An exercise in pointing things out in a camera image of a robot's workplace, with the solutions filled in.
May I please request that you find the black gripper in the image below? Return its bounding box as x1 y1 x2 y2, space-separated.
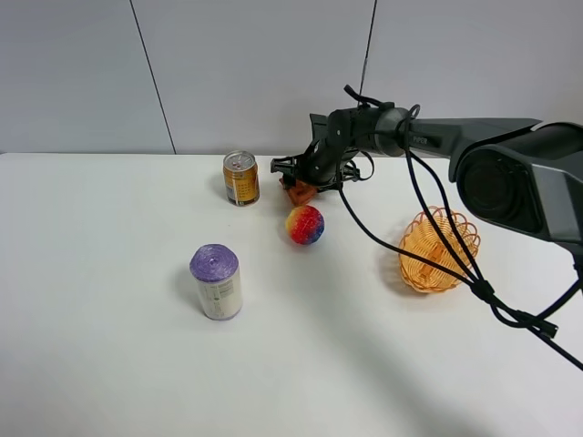
270 138 360 192

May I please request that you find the gold beverage can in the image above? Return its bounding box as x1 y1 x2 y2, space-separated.
223 150 260 207

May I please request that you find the orange wire basket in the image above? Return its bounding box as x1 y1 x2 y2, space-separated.
399 206 481 293

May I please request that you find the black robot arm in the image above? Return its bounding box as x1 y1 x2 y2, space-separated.
271 105 582 256

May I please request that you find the purple trash bag roll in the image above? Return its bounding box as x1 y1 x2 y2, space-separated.
189 244 243 320

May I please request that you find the black cable bundle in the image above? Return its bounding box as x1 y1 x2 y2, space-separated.
336 84 583 371

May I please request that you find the rainbow coloured ball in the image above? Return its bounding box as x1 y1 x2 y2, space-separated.
285 205 325 246

